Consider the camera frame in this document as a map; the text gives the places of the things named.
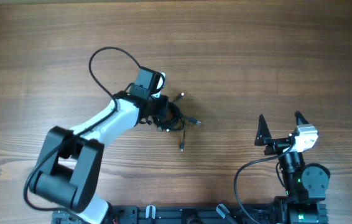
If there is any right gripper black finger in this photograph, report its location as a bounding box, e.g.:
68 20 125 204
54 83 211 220
254 114 272 146
294 111 309 126

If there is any black cable bundle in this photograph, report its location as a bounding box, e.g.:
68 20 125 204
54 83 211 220
151 91 201 152

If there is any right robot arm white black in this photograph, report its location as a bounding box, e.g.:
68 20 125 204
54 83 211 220
254 111 331 224

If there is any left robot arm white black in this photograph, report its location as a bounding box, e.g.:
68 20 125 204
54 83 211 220
23 67 168 223

